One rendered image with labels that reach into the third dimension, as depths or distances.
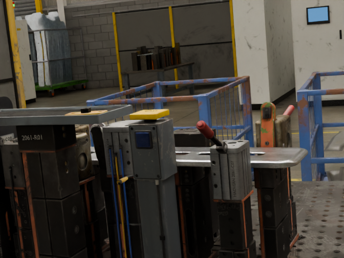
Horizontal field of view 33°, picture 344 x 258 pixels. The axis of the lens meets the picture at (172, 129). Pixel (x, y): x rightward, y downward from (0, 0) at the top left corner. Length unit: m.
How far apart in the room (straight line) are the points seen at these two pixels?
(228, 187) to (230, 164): 0.05
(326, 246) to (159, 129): 0.72
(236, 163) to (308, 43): 8.14
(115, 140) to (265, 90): 8.15
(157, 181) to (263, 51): 8.31
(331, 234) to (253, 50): 7.79
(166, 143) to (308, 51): 8.25
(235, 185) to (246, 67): 8.25
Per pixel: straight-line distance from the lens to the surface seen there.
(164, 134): 1.13
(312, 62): 9.35
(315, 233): 1.77
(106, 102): 3.66
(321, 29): 9.32
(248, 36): 9.44
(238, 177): 1.25
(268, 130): 1.55
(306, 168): 3.33
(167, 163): 1.14
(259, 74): 9.44
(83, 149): 1.48
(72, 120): 1.17
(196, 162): 1.40
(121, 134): 1.34
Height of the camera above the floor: 1.30
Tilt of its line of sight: 9 degrees down
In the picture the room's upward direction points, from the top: 5 degrees counter-clockwise
